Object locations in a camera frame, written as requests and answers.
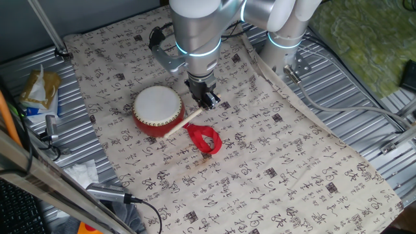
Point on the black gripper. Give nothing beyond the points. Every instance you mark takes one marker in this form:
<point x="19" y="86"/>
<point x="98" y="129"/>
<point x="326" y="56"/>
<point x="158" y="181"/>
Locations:
<point x="201" y="85"/>

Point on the wooden drumstick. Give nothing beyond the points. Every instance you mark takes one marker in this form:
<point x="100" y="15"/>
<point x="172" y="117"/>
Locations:
<point x="182" y="125"/>

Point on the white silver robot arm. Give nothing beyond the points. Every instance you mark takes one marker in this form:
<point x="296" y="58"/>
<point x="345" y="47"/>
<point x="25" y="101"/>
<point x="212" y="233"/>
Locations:
<point x="198" y="29"/>

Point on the red drum with white head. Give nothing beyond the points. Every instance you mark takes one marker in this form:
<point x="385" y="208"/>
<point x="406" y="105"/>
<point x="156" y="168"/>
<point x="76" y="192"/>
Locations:
<point x="156" y="104"/>

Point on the beige calligraphy print cloth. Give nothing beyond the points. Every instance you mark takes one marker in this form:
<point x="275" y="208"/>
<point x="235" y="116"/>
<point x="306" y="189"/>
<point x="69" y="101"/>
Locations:
<point x="260" y="162"/>

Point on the dark grey towel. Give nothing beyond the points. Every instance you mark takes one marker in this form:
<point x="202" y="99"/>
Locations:
<point x="126" y="214"/>

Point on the crumpled white tissue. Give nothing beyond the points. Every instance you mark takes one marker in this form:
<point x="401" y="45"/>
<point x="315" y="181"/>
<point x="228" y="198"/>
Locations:
<point x="81" y="172"/>

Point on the yellow tissue pack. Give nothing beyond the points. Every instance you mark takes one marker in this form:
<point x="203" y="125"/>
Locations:
<point x="45" y="84"/>

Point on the metal stand pole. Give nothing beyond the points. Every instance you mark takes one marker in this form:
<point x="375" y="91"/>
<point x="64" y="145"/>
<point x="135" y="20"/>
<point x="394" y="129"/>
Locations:
<point x="48" y="29"/>

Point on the orange emergency stop box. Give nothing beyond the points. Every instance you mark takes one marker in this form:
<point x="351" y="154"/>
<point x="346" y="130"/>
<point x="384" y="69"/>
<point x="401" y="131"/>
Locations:
<point x="86" y="229"/>

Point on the orange rod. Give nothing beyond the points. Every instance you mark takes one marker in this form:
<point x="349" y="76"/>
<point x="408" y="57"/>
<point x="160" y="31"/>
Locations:
<point x="6" y="117"/>

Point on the black box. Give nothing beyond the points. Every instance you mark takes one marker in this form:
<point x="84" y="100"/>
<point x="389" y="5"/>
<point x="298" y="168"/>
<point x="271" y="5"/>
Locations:
<point x="409" y="76"/>

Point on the black keyboard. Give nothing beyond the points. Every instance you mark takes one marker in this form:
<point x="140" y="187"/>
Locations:
<point x="16" y="211"/>

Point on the wrist camera with metal bracket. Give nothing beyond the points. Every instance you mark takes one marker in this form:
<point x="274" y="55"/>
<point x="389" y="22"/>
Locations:
<point x="162" y="55"/>

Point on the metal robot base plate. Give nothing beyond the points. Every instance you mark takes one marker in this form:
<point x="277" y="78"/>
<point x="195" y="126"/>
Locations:
<point x="302" y="66"/>

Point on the silver camera on small stand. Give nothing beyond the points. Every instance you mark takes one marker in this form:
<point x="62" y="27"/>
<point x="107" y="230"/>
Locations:
<point x="51" y="125"/>

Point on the aluminium frame beam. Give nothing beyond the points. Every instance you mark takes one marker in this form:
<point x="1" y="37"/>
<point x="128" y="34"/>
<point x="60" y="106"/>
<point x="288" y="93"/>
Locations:
<point x="48" y="185"/>

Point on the aluminium profile bracket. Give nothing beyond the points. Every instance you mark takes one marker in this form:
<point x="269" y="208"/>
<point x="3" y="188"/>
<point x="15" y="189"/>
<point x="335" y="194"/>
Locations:
<point x="399" y="139"/>

